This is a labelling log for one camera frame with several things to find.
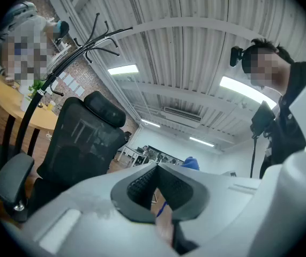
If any black chair headrest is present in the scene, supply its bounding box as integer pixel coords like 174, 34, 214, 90
84, 90, 127, 129

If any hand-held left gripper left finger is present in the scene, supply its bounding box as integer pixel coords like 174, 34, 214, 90
10, 163, 179, 257

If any blue cloth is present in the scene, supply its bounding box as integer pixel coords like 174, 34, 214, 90
181, 156, 200, 171

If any white desk grey top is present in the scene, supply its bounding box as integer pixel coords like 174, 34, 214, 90
116, 145, 150, 168

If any person in black jacket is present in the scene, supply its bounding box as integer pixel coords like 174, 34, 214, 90
259, 57, 306, 179

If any dark glass partition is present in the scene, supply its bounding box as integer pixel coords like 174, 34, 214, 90
147, 144, 185, 166

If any round wooden table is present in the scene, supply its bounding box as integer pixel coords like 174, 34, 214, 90
0, 74, 60, 158

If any white metal shelf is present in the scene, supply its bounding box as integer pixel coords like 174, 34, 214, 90
51, 39, 71, 62

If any green plant in white pot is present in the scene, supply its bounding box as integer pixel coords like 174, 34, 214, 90
19, 79, 46, 112

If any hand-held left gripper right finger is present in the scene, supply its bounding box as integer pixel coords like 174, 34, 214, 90
157, 163, 262, 257

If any person's right forearm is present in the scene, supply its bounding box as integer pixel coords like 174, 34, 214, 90
150, 188, 174, 248

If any black head camera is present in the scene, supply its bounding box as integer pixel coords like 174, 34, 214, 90
229, 46, 246, 68

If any black office chair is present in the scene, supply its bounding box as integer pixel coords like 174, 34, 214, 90
36, 96, 129, 187

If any black coat rack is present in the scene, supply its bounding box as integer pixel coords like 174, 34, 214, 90
0, 12, 134, 171

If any black chest device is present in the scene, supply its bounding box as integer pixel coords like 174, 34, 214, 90
250, 100, 276, 138

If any person's head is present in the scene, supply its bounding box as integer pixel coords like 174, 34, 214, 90
241, 37, 295, 89

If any ceiling strip light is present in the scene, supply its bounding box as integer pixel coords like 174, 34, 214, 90
140, 118, 161, 129
219, 75, 278, 110
189, 136, 215, 148
107, 64, 139, 76

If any ceiling air conditioner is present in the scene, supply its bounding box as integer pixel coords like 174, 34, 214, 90
162, 106, 203, 123

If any row of white wall papers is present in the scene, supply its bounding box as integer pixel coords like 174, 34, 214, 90
45, 71, 86, 97

